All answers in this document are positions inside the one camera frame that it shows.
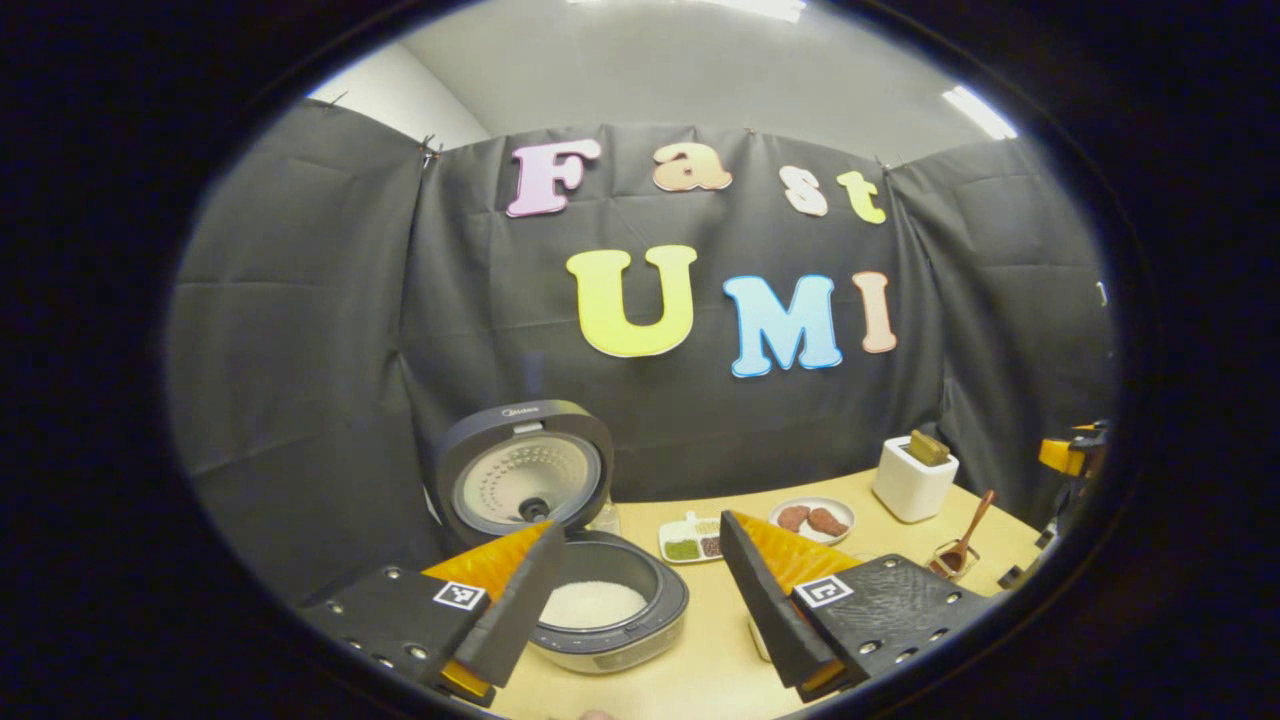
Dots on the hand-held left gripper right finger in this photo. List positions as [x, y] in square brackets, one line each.
[768, 620]

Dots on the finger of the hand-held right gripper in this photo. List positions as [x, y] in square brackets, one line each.
[1062, 455]

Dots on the clear chopstick holder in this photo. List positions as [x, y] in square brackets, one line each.
[945, 568]

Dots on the brown meat piece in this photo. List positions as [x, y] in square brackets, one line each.
[828, 522]
[793, 518]

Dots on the white square container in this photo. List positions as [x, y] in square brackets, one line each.
[912, 490]

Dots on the clear rice tray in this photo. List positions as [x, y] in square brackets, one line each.
[760, 640]

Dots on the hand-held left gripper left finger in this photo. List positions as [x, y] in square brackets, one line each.
[520, 620]

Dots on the white round plate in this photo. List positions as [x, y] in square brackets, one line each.
[835, 505]

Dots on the white rice layer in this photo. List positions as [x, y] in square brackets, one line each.
[595, 603]

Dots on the brown wooden spoon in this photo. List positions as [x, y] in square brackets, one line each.
[972, 525]

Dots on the narrow ceiling light panel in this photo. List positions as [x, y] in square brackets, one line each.
[980, 112]

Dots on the white divided bean dish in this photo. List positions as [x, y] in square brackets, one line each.
[685, 545]

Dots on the grey rice cooker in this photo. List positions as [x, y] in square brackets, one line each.
[525, 470]

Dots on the black backdrop cloth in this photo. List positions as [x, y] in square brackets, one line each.
[330, 330]

